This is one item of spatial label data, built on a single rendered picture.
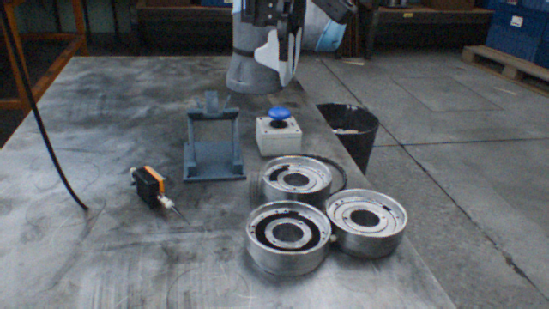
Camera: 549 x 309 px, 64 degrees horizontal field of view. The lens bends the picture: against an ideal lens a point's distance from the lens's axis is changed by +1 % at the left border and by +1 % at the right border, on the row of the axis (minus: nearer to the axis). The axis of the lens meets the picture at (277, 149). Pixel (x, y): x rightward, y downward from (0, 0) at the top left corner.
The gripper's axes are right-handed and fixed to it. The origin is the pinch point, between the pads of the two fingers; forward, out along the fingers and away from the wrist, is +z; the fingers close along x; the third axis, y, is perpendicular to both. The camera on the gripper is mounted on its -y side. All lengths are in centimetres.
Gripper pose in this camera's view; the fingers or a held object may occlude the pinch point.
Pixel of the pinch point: (289, 78)
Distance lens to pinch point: 71.1
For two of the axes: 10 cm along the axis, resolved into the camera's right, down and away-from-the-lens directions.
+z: -0.5, 8.8, 4.7
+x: -3.4, 4.2, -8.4
